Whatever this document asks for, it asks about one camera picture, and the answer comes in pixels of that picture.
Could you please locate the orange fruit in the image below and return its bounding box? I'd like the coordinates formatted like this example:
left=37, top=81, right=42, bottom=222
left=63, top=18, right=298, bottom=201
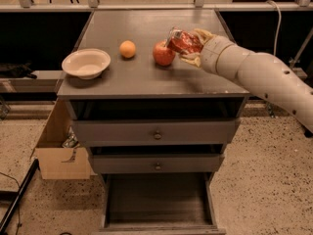
left=119, top=40, right=136, bottom=58

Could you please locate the red apple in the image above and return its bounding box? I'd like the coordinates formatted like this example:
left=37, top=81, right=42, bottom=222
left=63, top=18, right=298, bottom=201
left=153, top=40, right=176, bottom=67

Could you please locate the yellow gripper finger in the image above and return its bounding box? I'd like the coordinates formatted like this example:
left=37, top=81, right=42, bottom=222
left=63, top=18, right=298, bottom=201
left=193, top=28, right=215, bottom=45
left=179, top=52, right=201, bottom=68

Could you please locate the grey middle drawer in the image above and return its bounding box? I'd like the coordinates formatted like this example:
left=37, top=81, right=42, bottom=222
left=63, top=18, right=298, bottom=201
left=90, top=154, right=224, bottom=174

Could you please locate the grey top drawer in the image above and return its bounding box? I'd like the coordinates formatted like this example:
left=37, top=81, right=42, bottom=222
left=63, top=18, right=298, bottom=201
left=71, top=119, right=240, bottom=147

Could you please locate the white bowl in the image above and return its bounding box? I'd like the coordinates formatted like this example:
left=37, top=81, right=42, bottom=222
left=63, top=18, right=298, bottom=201
left=62, top=49, right=111, bottom=79

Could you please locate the red coke can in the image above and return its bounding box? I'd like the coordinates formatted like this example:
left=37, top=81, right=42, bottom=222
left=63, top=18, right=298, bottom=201
left=165, top=27, right=203, bottom=55

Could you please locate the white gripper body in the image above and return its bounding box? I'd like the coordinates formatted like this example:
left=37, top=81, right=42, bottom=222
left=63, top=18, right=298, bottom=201
left=200, top=36, right=244, bottom=79

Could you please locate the black floor bar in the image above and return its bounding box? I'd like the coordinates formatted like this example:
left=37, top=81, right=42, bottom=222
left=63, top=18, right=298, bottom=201
left=0, top=159, right=39, bottom=235

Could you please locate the white cable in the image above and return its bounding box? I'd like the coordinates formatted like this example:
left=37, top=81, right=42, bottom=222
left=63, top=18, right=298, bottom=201
left=265, top=0, right=283, bottom=58

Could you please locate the grey bottom drawer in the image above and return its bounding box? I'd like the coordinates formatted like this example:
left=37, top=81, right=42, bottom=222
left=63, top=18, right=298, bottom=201
left=91, top=172, right=226, bottom=235

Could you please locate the grey drawer cabinet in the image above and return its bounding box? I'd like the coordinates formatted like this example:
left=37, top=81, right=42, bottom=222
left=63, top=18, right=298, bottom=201
left=57, top=9, right=257, bottom=235

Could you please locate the grey drawer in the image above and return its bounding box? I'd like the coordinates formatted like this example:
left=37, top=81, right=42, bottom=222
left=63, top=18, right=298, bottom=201
left=91, top=172, right=226, bottom=235
left=71, top=119, right=240, bottom=147
left=90, top=154, right=224, bottom=174

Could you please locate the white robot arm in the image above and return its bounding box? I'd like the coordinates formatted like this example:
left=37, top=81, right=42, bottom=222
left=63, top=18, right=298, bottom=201
left=182, top=28, right=313, bottom=132

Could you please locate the black bag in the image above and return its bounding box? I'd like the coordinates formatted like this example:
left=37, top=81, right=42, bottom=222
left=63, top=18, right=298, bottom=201
left=0, top=63, right=37, bottom=79

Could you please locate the cardboard box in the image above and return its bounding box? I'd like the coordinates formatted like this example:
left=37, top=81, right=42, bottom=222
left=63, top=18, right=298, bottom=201
left=34, top=101, right=91, bottom=180

